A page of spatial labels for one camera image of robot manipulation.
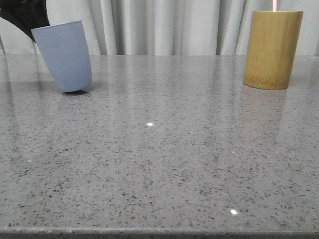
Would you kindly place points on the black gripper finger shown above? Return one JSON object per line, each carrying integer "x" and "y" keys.
{"x": 25, "y": 14}

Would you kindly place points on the blue plastic cup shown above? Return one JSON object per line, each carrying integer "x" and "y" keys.
{"x": 65, "y": 52}

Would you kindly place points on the grey pleated curtain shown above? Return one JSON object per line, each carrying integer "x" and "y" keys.
{"x": 161, "y": 27}

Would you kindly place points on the bamboo cylinder holder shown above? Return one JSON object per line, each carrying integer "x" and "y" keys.
{"x": 271, "y": 50}

